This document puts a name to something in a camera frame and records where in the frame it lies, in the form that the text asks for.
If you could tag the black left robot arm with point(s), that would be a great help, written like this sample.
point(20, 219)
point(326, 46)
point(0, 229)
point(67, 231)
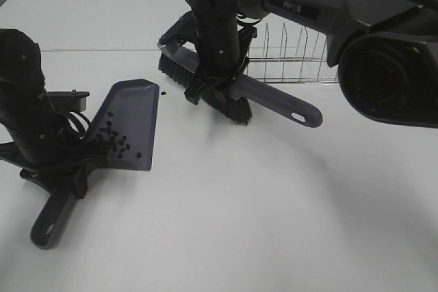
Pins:
point(51, 140)

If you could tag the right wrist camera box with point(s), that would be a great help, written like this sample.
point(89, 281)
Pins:
point(178, 34)

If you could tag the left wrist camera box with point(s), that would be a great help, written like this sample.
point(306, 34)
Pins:
point(69, 100)

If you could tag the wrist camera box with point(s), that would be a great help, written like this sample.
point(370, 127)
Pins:
point(69, 100)
point(178, 34)

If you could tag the grey hand brush black bristles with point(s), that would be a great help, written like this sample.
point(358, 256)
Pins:
point(181, 66)

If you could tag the grey plastic dustpan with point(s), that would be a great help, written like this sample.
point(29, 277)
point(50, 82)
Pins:
point(135, 102)

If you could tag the metal wire dish rack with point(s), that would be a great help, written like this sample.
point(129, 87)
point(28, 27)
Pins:
point(289, 53)

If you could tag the pile of coffee beans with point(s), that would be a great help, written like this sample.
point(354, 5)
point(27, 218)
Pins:
point(110, 135)

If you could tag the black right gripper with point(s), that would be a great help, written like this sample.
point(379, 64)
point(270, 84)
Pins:
point(216, 84)

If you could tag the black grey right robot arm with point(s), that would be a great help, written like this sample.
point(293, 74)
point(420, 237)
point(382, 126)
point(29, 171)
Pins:
point(385, 51)

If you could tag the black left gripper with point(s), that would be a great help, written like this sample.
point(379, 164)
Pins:
point(72, 170)

